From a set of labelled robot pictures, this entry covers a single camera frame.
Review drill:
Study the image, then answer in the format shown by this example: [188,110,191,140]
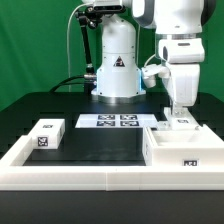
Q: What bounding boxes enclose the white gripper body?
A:
[165,64,200,107]

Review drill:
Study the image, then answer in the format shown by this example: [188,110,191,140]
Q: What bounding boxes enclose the white cabinet body box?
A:
[142,125,224,167]

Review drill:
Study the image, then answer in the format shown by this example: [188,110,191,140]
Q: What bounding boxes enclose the white cabinet top block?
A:
[29,119,65,149]

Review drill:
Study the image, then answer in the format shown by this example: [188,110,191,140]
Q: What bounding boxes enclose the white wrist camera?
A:
[142,64,169,88]

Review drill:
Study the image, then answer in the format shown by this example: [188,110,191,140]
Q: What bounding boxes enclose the white marker base plate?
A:
[75,114,157,128]

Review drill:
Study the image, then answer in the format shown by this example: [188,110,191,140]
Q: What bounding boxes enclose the black cable bundle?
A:
[49,74,98,94]

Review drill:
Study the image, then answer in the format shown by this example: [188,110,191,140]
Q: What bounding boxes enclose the white cable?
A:
[66,3,88,93]

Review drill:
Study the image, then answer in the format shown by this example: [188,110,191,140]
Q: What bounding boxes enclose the white U-shaped fence frame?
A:
[0,135,224,191]

